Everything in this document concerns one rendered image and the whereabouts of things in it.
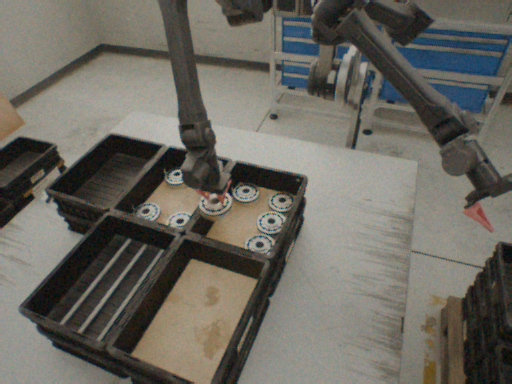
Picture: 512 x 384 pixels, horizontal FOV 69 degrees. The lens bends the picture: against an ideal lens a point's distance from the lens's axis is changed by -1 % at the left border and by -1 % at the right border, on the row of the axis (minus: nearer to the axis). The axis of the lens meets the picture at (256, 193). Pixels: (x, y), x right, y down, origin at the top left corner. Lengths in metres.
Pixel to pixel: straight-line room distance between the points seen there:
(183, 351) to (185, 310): 0.12
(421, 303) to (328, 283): 0.98
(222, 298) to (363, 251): 0.58
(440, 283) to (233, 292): 1.45
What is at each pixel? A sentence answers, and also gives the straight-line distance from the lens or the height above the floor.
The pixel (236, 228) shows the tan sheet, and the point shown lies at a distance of 1.33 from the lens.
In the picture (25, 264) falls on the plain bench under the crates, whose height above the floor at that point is 0.70.
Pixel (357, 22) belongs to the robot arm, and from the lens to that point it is 0.87.
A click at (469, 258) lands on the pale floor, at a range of 2.54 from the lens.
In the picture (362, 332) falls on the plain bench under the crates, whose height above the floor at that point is 0.70.
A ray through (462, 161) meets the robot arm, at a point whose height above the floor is 1.33.
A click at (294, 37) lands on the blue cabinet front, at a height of 0.73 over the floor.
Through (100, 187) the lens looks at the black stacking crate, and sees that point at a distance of 1.64.
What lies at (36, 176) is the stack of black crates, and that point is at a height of 0.51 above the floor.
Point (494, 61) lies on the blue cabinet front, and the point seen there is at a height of 0.71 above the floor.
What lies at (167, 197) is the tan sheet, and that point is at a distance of 1.49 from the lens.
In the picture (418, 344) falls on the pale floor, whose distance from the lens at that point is 2.13.
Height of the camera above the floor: 1.83
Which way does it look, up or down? 44 degrees down
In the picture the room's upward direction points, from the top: 3 degrees counter-clockwise
